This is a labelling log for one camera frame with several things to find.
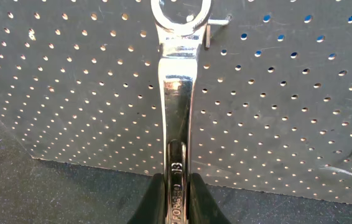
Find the metal hook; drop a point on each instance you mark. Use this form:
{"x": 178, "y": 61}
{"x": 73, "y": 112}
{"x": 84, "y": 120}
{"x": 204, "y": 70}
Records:
{"x": 218, "y": 22}

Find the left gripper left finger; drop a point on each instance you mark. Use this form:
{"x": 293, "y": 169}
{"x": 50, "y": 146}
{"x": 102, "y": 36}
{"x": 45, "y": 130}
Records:
{"x": 154, "y": 202}

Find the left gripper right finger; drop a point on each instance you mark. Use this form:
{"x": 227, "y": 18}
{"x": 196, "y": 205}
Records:
{"x": 201, "y": 202}

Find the black pegboard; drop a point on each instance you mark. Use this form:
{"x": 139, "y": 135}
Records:
{"x": 70, "y": 77}

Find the wrench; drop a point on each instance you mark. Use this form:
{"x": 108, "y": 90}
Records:
{"x": 177, "y": 93}

